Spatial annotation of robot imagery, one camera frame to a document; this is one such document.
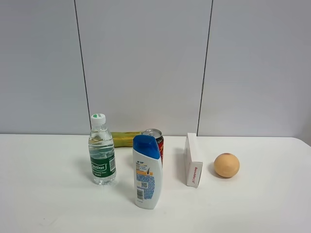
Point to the clear water bottle green label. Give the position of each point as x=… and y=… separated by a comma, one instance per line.
x=101, y=151

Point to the red soda can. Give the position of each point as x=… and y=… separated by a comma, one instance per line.
x=157, y=134

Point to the orange round fruit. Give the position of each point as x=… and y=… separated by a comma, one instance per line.
x=226, y=165

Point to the white shampoo bottle blue cap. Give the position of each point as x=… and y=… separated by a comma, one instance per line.
x=148, y=172

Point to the white cardboard box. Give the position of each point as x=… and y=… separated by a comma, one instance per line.
x=193, y=160

